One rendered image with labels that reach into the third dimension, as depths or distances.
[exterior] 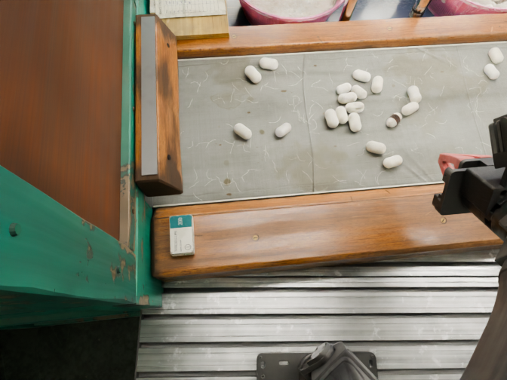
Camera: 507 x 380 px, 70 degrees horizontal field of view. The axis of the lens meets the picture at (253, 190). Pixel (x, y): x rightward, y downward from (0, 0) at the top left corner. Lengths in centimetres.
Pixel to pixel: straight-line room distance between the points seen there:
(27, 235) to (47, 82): 14
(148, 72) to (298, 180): 30
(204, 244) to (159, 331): 18
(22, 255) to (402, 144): 63
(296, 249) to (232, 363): 22
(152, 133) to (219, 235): 19
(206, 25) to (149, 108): 26
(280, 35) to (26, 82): 54
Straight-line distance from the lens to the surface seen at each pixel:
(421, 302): 74
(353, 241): 61
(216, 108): 70
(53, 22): 40
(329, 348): 55
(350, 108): 71
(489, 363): 31
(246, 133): 65
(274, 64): 74
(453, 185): 51
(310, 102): 72
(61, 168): 36
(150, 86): 59
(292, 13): 86
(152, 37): 65
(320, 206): 61
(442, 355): 76
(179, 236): 57
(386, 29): 84
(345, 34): 80
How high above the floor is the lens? 133
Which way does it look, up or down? 71 degrees down
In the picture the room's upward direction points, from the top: 7 degrees clockwise
